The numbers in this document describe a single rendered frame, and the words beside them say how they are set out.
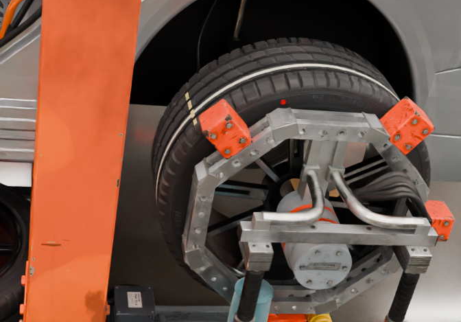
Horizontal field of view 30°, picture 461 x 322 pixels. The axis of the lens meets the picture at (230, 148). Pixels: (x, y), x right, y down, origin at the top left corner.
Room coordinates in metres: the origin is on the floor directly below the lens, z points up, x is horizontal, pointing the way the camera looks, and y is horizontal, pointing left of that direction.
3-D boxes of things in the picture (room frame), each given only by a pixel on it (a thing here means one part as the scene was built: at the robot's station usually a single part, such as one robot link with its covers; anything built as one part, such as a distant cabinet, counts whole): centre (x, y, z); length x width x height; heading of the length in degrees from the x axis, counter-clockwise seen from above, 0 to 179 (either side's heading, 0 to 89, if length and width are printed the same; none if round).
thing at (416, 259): (1.48, -0.42, 0.93); 0.09 x 0.05 x 0.05; 15
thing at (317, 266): (1.57, -0.22, 0.85); 0.21 x 0.14 x 0.14; 15
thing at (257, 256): (1.39, -0.09, 0.93); 0.09 x 0.05 x 0.05; 15
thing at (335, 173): (1.55, -0.33, 1.03); 0.19 x 0.18 x 0.11; 15
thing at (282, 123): (1.64, -0.20, 0.85); 0.54 x 0.07 x 0.54; 105
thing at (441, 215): (1.73, -0.50, 0.85); 0.09 x 0.08 x 0.07; 105
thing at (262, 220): (1.49, -0.13, 1.03); 0.19 x 0.18 x 0.11; 15
